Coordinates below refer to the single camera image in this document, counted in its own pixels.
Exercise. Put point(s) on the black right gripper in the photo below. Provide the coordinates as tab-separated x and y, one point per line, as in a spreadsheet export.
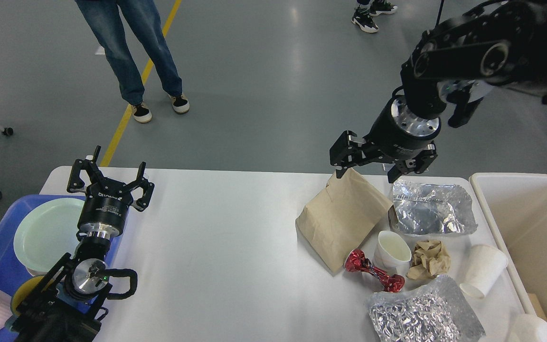
403	138

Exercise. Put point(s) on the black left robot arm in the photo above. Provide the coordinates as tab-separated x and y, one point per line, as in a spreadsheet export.
67	304

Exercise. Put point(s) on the red foil wrapper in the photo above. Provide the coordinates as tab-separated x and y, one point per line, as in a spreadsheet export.
358	262

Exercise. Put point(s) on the brown paper bag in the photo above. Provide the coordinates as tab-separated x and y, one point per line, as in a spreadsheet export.
339	218

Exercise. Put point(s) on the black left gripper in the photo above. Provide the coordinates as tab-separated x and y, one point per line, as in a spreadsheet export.
105	209

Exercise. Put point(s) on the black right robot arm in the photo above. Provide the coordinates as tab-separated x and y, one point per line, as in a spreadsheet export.
457	62

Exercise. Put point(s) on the white paper cup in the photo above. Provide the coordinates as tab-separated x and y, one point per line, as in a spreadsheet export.
391	250

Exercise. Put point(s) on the beige plastic bin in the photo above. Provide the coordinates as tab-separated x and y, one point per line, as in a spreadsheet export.
515	206

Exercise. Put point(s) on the pink plate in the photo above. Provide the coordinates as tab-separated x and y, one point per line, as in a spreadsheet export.
35	273

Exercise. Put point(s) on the dark teal mug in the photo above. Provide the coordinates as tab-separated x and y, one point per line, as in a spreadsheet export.
24	292

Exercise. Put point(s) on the light green plate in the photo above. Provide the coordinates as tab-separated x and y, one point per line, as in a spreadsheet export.
47	231

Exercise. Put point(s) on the crumpled silver foil bag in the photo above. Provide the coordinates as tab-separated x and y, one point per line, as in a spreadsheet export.
434	312

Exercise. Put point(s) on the crumpled brown paper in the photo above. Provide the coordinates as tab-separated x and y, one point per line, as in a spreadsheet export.
430	259

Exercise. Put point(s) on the white lid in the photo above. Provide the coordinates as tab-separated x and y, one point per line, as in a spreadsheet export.
484	266

